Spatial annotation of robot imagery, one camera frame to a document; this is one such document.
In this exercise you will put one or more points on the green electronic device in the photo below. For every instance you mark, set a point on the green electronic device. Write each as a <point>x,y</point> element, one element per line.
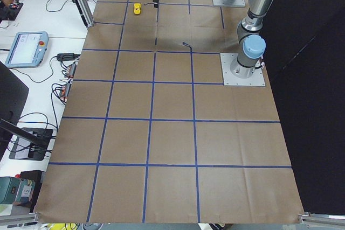
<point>21,190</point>

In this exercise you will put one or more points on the black power adapter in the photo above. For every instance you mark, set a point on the black power adapter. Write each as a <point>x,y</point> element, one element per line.
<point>67,56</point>

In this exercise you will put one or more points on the teach pendant tablet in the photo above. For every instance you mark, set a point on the teach pendant tablet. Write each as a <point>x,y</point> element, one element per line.
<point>27,49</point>

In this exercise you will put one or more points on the black monitor stand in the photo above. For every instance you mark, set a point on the black monitor stand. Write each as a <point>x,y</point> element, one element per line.
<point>23,143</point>

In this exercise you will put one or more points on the brown paper table cover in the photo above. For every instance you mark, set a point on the brown paper table cover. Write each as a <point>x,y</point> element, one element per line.
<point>150,134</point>

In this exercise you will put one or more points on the yellow toy beetle car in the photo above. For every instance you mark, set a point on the yellow toy beetle car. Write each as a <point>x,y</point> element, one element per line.
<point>137,8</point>

